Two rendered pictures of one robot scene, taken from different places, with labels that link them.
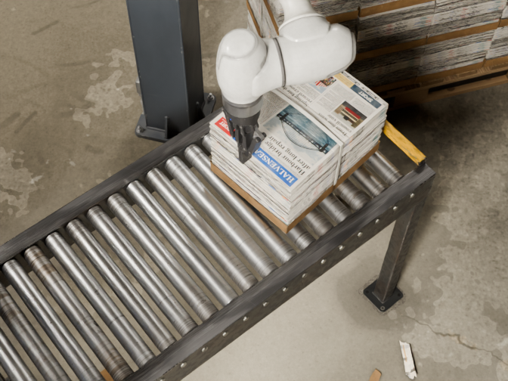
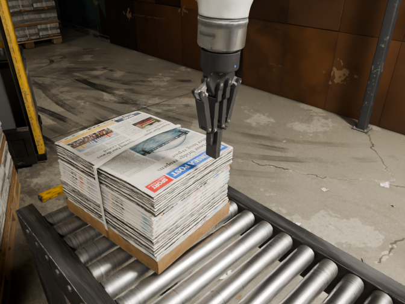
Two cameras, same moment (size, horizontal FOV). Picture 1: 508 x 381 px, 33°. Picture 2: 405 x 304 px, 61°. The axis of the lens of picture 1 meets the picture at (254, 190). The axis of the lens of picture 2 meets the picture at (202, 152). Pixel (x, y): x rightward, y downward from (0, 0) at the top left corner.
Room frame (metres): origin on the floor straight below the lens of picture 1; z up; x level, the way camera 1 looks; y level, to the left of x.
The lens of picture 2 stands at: (1.22, 0.68, 1.46)
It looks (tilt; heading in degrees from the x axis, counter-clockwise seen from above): 30 degrees down; 266
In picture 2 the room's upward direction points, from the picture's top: straight up
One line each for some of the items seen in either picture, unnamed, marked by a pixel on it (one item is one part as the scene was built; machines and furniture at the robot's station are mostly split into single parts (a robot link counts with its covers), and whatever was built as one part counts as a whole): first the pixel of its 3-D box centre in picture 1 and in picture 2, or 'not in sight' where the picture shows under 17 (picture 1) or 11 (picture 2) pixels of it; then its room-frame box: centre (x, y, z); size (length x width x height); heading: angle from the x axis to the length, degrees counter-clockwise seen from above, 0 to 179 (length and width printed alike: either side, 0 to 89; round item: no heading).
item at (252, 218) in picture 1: (238, 203); (193, 256); (1.19, 0.04, 0.77); 0.47 x 0.05 x 0.05; 40
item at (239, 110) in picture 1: (243, 95); (222, 32); (1.13, 0.03, 1.33); 0.09 x 0.09 x 0.06
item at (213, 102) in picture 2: (240, 127); (212, 105); (1.15, 0.03, 1.19); 0.04 x 0.01 x 0.11; 133
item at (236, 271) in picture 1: (200, 229); (231, 287); (1.11, 0.14, 0.77); 0.47 x 0.05 x 0.05; 40
